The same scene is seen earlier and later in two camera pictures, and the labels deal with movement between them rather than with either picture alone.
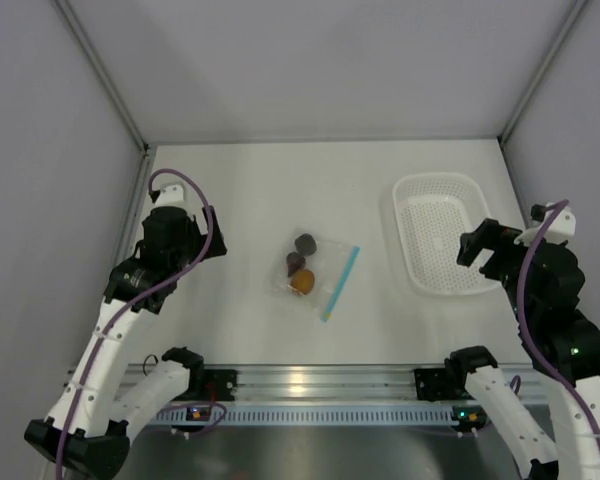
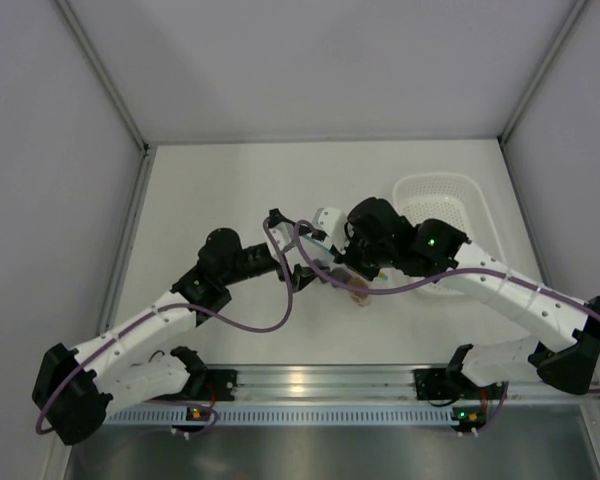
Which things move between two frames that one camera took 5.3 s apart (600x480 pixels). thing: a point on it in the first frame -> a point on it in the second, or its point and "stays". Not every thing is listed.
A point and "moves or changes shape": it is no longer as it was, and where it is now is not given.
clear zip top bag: [309, 273] -> [346, 280]
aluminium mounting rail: [330, 383] stays
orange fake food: [303, 280] moves or changes shape
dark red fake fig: [295, 262] moves or changes shape
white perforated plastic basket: [432, 211] stays
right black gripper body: [511, 256] -> [365, 259]
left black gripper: [192, 228] -> [302, 275]
